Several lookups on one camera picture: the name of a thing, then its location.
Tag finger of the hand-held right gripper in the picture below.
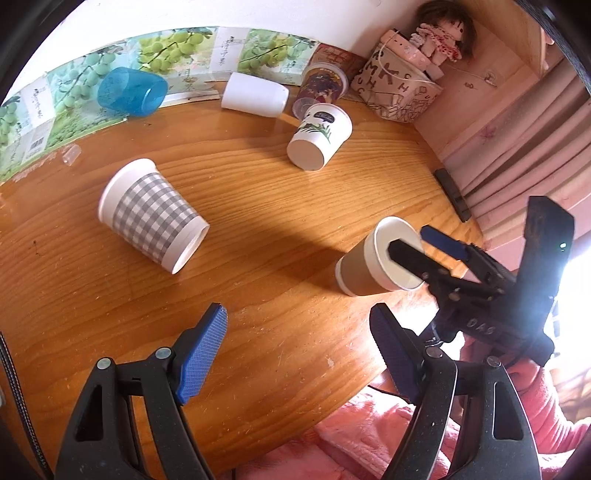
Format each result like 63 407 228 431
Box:
387 239 445 284
420 224 498 283

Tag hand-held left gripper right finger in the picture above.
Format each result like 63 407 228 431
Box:
369 302 541 480

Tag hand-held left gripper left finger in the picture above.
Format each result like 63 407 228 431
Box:
54 302 228 480

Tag brown paper cup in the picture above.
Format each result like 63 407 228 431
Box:
335 216 432 297

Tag person's right forearm pink sleeve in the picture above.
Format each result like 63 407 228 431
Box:
505 357 591 464

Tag grey checked paper cup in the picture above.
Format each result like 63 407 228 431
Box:
97 158 211 275

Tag white cup with leaf print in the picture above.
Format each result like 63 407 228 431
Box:
286 103 353 171

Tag plain white cup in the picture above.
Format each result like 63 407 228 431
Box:
221 72 290 117

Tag blue plastic cup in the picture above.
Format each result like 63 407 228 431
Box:
97 67 168 119

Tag person's right hand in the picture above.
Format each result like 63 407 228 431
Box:
455 333 494 368

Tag black bar on table edge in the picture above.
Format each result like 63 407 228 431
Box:
434 168 472 223

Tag pink fleece clothing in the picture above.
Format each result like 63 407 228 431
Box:
235 376 467 480

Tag pink curtain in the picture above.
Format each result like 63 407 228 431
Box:
442 58 591 252

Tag wooden shelf panel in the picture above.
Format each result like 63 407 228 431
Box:
351 0 566 162

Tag pink case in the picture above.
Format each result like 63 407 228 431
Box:
381 28 444 79

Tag brown haired doll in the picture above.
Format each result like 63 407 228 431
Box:
414 0 478 66

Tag red printed box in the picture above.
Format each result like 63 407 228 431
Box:
310 44 365 88

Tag grape print cardboard box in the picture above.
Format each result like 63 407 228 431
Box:
0 25 321 183

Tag black braided cable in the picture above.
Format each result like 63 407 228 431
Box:
0 330 54 480

